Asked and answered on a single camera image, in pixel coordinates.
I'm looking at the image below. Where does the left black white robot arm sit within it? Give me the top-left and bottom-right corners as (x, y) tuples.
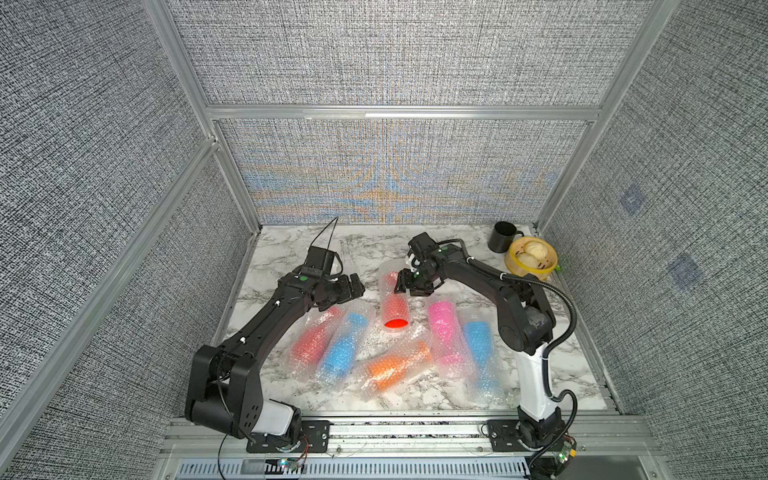
(185, 272), (365, 439)

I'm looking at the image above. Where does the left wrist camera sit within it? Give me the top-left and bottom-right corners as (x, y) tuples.
(301, 245), (336, 278)

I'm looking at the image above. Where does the black mug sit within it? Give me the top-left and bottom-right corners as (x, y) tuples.
(487, 221), (524, 254)

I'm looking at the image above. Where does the aluminium front rail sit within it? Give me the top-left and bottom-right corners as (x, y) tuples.
(160, 411), (661, 459)

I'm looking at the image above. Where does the yellow bowl with buns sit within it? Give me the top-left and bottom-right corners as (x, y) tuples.
(504, 236), (558, 281)

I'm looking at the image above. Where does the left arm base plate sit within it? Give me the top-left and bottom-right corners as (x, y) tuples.
(246, 420), (332, 455)

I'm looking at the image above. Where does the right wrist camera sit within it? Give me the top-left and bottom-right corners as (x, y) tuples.
(408, 232), (439, 263)

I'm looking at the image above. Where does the wrapped blue wine glass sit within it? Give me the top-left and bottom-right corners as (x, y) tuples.
(459, 315), (504, 406)
(315, 308), (371, 386)

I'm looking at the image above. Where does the wrapped blue wine glass right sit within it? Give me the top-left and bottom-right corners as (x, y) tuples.
(459, 315), (504, 406)

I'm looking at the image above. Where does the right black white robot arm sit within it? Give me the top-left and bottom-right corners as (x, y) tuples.
(394, 234), (567, 451)

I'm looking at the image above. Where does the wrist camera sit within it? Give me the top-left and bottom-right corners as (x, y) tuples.
(301, 245), (336, 278)
(408, 232), (439, 263)

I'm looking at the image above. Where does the pink plastic wine glass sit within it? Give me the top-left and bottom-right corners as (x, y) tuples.
(427, 301), (473, 368)

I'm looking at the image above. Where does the red plastic wine glass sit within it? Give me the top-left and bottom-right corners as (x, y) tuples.
(381, 271), (410, 330)

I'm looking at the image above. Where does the wrapped blue wine glass left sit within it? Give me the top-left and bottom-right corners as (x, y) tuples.
(315, 308), (371, 386)

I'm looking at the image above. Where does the wrapped orange wine glass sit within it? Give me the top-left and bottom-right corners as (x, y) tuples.
(357, 337), (432, 400)

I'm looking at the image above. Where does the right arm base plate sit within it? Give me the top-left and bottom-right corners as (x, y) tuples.
(485, 419), (566, 452)

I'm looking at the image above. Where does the wrapped red wine glass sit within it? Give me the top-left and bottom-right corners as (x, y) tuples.
(288, 306), (344, 380)

